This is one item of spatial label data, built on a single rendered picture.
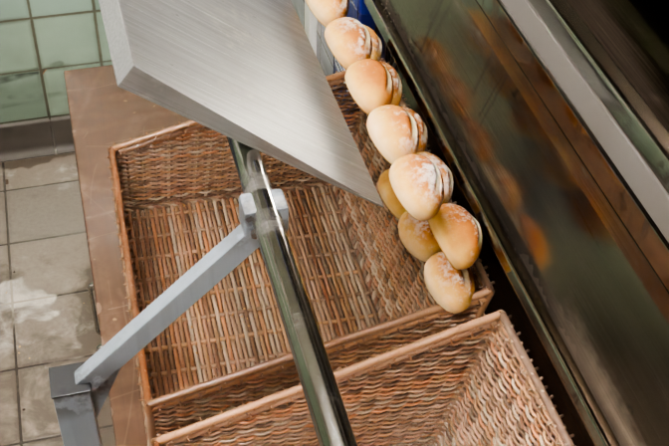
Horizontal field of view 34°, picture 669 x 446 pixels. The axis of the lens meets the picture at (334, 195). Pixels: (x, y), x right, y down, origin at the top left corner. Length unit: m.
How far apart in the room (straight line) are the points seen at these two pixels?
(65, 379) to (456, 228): 0.51
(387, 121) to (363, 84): 0.09
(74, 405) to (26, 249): 1.56
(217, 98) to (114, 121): 1.00
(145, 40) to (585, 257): 0.55
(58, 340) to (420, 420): 1.20
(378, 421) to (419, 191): 0.38
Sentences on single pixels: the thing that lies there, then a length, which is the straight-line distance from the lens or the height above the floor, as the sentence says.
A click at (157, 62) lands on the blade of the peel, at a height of 1.25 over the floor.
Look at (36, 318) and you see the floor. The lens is 2.63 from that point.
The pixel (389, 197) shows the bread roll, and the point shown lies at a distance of 1.62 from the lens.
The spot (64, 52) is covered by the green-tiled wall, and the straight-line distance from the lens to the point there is 2.90.
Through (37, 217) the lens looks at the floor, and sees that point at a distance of 2.87.
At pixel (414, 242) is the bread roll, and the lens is 1.54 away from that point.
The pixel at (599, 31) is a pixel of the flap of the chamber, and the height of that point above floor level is 1.41.
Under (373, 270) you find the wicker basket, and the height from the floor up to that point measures 0.61.
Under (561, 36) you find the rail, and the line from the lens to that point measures 0.91.
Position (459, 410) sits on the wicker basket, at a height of 0.68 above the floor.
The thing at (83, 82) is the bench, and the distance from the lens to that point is 2.30.
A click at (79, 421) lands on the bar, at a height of 0.90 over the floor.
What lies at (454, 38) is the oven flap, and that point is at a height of 1.03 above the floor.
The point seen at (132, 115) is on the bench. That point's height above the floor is 0.58.
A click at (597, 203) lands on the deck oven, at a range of 1.22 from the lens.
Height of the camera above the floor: 1.92
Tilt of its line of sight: 42 degrees down
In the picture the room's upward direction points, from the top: 2 degrees clockwise
